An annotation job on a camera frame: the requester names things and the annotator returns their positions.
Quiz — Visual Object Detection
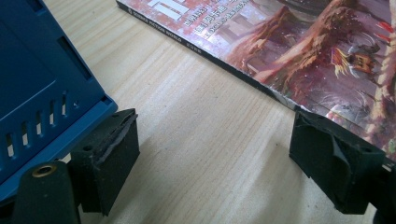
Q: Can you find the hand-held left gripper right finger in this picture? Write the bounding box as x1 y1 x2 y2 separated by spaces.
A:
289 106 387 216

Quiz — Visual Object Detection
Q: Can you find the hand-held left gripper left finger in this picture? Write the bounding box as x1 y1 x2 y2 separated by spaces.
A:
67 107 141 217

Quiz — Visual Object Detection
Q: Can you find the glossy illustrated magazine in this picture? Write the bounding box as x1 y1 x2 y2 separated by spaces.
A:
115 0 396 162

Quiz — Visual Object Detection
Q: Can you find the blue plastic crate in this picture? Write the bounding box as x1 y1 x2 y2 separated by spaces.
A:
0 0 120 203

